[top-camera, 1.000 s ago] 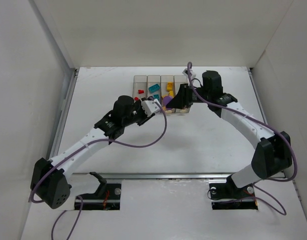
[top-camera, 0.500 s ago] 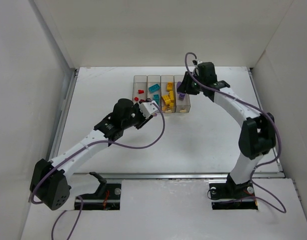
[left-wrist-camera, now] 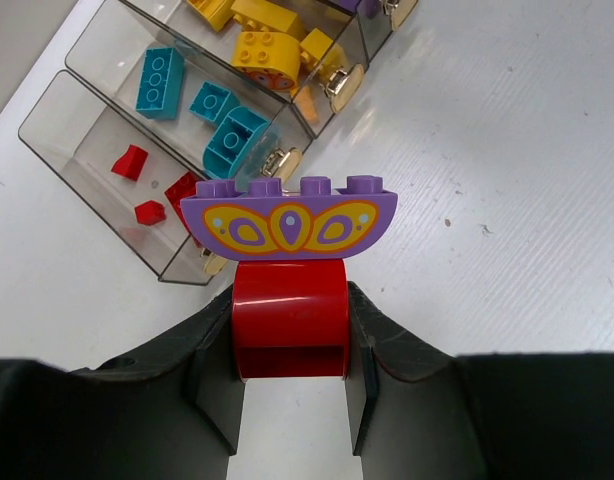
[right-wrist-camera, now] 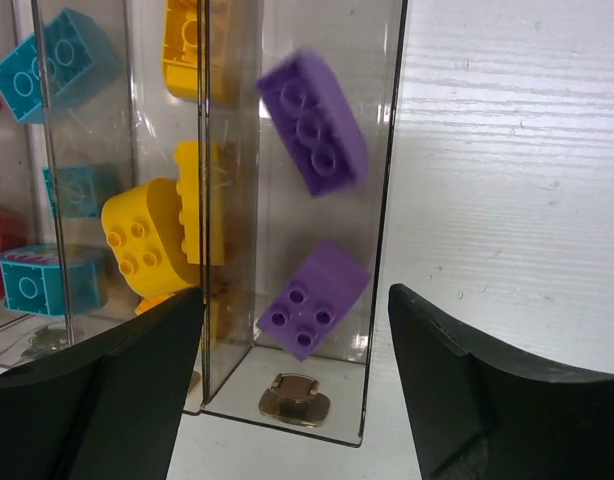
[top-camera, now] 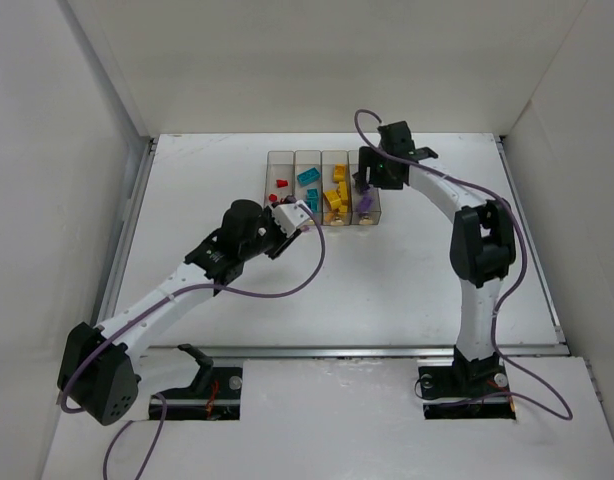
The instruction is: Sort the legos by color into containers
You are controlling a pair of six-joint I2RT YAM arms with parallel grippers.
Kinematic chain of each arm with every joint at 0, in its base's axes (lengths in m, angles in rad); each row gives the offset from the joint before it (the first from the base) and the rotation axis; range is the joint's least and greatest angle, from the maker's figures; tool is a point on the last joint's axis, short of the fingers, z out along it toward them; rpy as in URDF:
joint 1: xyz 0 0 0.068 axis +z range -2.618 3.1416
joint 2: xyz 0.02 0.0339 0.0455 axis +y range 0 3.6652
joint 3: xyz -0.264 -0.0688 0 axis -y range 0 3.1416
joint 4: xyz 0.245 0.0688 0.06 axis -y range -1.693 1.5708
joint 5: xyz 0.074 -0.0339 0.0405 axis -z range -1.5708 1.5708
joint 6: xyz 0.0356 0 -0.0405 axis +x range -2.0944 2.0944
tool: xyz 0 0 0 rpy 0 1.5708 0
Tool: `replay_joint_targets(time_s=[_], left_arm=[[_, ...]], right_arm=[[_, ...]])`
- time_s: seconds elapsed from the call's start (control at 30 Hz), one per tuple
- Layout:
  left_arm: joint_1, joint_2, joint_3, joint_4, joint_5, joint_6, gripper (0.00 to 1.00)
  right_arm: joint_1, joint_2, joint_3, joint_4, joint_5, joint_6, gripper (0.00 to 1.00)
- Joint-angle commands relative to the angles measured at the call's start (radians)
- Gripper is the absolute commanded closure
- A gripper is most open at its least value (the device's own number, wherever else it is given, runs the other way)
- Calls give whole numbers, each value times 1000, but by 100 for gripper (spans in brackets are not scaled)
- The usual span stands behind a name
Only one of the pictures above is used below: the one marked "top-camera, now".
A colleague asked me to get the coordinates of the purple lego brick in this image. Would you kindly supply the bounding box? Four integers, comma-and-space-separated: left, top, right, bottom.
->
356, 195, 373, 213

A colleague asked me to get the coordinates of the teal lego brick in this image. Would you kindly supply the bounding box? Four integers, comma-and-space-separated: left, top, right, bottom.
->
297, 167, 321, 187

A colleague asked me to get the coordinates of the yellow round patterned lego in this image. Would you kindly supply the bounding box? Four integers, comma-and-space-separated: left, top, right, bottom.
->
333, 164, 347, 183

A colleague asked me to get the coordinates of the yellow lego stack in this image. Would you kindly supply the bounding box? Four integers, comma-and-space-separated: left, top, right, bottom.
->
323, 181, 351, 226

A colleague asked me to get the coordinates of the teal lego block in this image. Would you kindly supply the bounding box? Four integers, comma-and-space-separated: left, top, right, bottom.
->
305, 188, 321, 214

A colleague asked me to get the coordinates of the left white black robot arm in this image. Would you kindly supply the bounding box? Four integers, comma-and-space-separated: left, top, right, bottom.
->
57, 199, 314, 426

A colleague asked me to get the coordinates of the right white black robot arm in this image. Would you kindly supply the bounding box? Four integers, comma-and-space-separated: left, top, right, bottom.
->
354, 121, 516, 400

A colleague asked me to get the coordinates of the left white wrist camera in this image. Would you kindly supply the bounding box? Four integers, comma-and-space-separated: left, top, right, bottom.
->
271, 200, 312, 238

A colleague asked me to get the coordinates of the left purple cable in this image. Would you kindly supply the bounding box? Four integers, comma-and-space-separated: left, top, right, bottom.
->
59, 202, 327, 479

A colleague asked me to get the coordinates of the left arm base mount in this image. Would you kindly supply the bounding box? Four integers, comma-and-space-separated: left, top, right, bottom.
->
161, 344, 244, 421

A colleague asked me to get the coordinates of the metal rail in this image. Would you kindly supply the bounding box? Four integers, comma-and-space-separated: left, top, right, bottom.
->
94, 344, 571, 360

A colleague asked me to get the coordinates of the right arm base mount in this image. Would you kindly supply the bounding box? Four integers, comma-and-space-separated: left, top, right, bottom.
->
415, 348, 516, 420

